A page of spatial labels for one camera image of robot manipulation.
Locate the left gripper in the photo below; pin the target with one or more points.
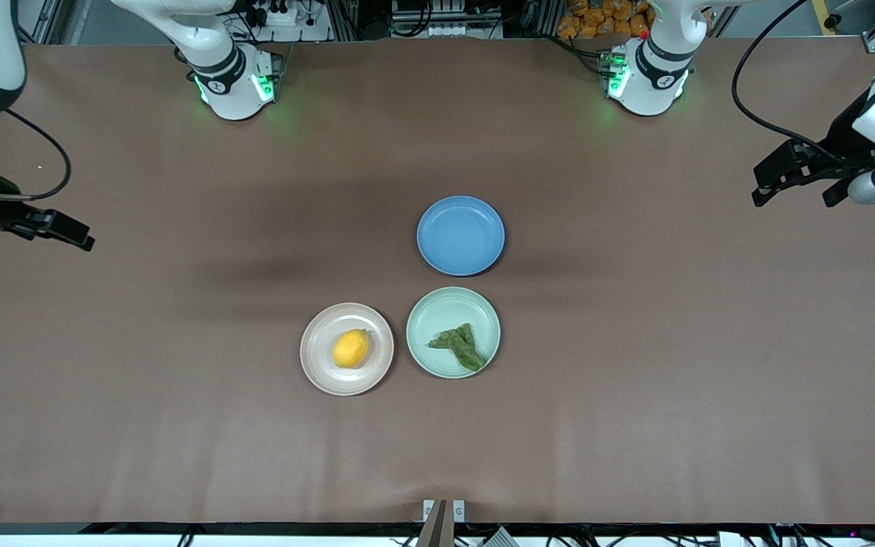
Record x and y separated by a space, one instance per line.
846 142

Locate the yellow lemon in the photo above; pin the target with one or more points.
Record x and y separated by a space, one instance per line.
351 349

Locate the green lettuce leaf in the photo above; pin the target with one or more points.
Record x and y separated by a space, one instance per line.
460 346

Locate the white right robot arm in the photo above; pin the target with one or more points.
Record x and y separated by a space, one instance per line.
217 68

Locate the orange items box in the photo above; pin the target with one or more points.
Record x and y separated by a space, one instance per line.
597 19

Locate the white power strip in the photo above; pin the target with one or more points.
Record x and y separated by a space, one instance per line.
285 14

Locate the beige pink plate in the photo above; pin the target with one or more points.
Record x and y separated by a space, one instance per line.
377 372

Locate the aluminium profile bars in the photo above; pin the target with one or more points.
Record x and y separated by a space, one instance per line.
342 19

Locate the blue plate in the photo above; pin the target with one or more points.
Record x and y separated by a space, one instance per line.
460 235

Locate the small light grey box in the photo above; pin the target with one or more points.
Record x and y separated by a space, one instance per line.
731 540

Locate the light green plate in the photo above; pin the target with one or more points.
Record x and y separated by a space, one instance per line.
437 315

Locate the brown table mat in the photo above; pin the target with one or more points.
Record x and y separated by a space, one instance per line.
437 441

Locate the grey finned heat-sink box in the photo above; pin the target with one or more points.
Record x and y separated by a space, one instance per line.
500 538

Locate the camera stand post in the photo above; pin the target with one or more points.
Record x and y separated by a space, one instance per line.
435 532

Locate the aluminium angle bracket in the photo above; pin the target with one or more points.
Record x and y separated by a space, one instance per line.
458 510

